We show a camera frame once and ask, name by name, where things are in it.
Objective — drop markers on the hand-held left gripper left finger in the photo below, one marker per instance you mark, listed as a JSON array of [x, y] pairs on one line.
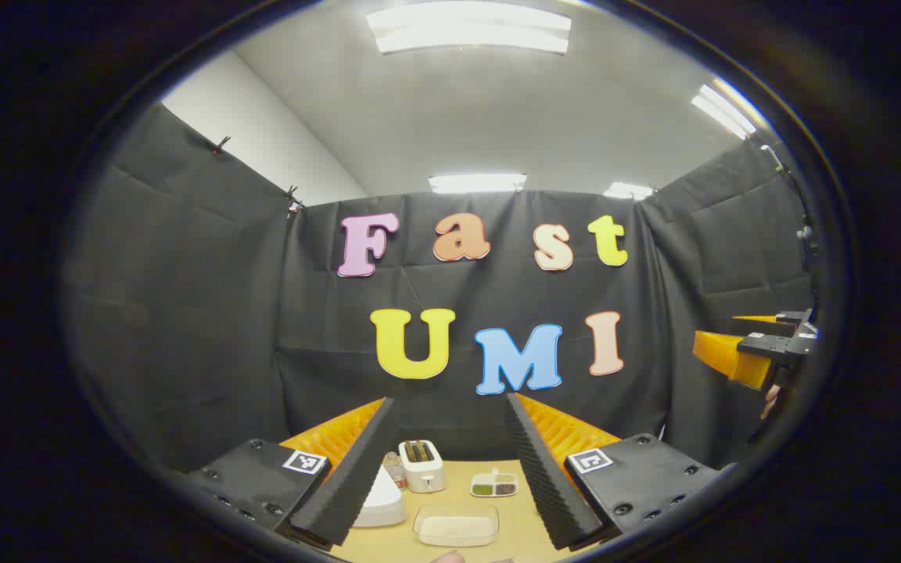
[[357, 469]]

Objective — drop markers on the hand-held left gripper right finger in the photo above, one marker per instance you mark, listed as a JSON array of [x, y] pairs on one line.
[[540, 477]]

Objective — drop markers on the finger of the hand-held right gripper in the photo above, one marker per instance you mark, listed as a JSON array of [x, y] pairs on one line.
[[767, 326], [732, 358]]

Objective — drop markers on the white rice cooker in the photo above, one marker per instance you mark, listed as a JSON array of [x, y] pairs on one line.
[[384, 504]]

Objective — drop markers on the white rice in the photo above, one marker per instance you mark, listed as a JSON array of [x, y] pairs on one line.
[[456, 530]]

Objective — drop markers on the small clear bottle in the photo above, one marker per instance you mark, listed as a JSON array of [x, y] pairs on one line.
[[394, 469]]

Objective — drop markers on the divided white grain dish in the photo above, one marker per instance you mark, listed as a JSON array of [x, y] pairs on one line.
[[493, 486]]

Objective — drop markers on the brown toast slice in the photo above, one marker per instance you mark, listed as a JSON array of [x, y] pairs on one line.
[[411, 452], [423, 451]]

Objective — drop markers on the white toaster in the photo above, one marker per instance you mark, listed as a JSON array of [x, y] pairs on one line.
[[421, 473]]

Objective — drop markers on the clear plastic tray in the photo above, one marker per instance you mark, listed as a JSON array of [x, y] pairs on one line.
[[456, 512]]

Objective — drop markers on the black binder clip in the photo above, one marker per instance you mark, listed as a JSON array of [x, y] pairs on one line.
[[220, 145], [292, 197]]

